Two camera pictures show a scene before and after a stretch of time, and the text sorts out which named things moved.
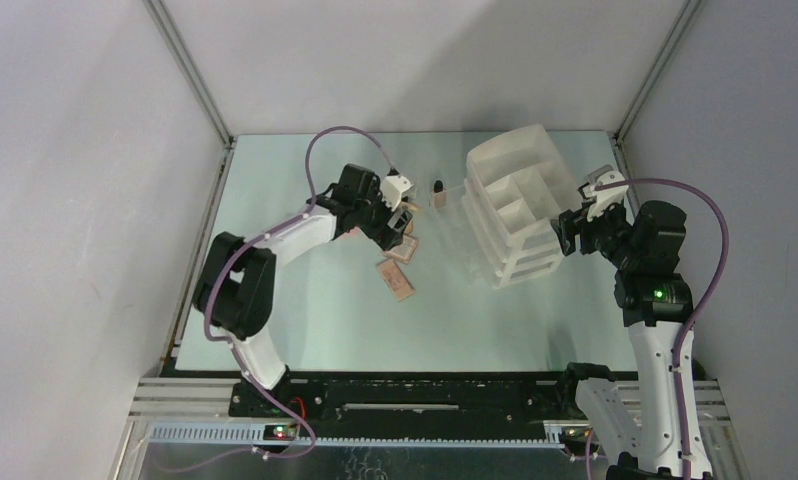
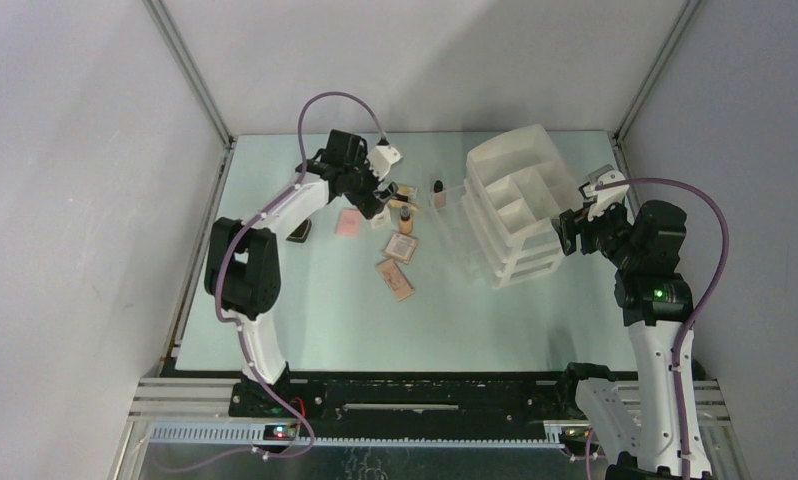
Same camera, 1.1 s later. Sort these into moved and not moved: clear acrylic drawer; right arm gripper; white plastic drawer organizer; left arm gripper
Moved: left arm gripper
Not moved: white plastic drawer organizer; right arm gripper; clear acrylic drawer
